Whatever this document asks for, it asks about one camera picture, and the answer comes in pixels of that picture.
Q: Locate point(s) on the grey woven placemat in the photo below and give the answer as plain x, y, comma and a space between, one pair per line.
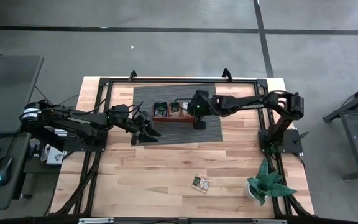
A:
166, 93

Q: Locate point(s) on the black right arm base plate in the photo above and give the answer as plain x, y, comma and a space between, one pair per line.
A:
287, 144

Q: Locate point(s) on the black frame clamp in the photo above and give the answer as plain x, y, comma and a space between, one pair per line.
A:
227, 74
132, 75

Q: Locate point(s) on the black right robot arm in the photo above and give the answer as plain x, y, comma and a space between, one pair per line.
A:
247, 102

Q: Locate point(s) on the green artificial plant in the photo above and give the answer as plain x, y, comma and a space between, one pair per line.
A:
267, 183

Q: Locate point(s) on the orange white tea packet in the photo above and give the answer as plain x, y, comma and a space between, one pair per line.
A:
184, 109

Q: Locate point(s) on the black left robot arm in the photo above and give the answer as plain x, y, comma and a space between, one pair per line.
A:
73, 119

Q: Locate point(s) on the black metal desk frame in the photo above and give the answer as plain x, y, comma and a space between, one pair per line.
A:
353, 149

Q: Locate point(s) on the silver metal bracket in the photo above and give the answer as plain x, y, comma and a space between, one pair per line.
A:
269, 221
95, 220

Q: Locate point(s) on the black lit computer mouse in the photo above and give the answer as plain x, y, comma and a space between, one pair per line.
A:
3, 168

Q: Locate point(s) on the black metal table frame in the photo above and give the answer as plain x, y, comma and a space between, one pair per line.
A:
182, 80

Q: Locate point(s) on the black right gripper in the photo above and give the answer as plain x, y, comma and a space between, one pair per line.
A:
200, 104

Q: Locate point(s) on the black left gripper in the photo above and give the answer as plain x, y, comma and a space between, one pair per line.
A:
126, 116

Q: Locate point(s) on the black diagonal bar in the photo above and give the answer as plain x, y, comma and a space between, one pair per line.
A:
42, 137

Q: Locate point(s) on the white printed box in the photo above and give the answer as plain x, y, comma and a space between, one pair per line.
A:
54, 157

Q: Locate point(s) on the white plant pot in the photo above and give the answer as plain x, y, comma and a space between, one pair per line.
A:
248, 191

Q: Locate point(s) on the wooden three-compartment tray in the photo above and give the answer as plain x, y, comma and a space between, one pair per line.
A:
169, 119

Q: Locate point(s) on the dark purple tea packet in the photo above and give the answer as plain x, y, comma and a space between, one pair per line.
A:
160, 109

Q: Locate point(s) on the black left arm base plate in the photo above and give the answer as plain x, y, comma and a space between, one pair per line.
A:
73, 147

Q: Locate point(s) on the brown peach tea packet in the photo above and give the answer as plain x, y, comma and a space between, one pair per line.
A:
201, 183
175, 108

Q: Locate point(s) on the large grey desk top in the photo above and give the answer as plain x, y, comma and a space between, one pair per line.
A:
8, 93

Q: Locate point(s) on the silver ribbed block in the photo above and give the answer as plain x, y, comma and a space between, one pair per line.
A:
61, 133

